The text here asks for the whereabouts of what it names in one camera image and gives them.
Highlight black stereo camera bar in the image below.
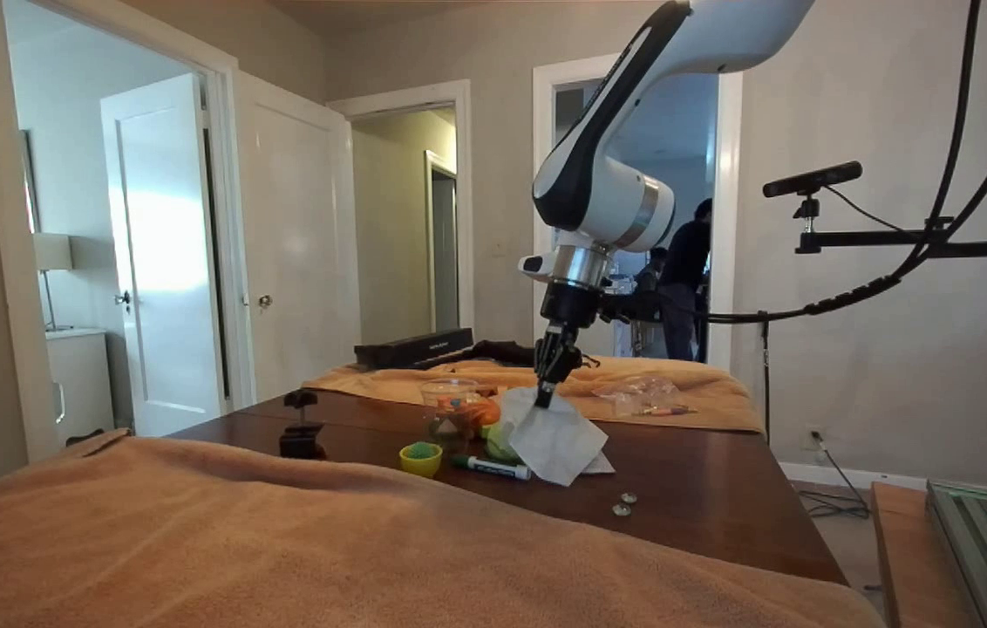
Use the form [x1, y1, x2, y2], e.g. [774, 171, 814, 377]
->
[759, 158, 868, 202]

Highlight long black box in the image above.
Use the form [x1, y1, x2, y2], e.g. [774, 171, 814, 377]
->
[350, 324, 476, 373]

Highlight orange towel with bag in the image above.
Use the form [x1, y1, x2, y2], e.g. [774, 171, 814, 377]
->
[310, 351, 762, 436]

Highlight white paper towel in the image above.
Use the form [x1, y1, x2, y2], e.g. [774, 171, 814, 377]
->
[494, 385, 612, 487]

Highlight white inner room door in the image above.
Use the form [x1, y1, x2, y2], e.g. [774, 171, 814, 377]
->
[97, 73, 225, 441]

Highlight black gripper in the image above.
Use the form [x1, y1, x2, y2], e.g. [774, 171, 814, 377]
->
[530, 284, 610, 410]

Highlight clear plastic zip bag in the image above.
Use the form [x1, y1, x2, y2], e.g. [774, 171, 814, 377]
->
[597, 369, 690, 422]

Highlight white shade table lamp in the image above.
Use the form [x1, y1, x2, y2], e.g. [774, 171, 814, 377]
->
[36, 230, 78, 271]

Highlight person in dark clothes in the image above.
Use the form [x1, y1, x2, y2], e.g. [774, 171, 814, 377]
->
[659, 195, 716, 362]

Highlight white open panel door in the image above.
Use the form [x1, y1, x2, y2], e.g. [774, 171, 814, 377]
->
[229, 66, 361, 406]

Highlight green white dry-erase marker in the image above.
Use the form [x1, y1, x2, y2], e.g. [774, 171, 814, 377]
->
[464, 452, 538, 486]

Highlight black cable bundle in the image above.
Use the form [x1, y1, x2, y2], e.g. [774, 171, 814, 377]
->
[629, 0, 987, 327]

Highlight cables on floor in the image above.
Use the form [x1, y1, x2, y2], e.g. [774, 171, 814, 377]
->
[797, 436, 875, 524]

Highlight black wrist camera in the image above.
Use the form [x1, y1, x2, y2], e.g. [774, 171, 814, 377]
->
[598, 288, 661, 327]

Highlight large orange towel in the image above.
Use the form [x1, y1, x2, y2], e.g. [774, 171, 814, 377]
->
[0, 433, 884, 628]

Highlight small orange toy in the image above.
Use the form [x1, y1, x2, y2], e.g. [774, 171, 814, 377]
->
[424, 385, 505, 443]

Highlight black fabric bag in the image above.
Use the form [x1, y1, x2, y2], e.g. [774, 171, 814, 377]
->
[451, 338, 550, 373]

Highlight yellow cup green inside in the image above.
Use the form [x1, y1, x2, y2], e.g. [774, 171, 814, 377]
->
[393, 436, 447, 479]

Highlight glass framed tray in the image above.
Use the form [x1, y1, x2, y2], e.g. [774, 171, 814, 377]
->
[924, 481, 987, 628]

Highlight thin black pole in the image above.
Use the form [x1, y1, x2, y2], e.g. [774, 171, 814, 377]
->
[752, 309, 779, 446]

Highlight white bedroom cabinet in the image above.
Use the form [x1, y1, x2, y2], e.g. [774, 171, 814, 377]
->
[45, 327, 119, 446]

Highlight black clamp stand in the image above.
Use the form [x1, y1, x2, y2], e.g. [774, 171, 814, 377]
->
[276, 385, 332, 459]

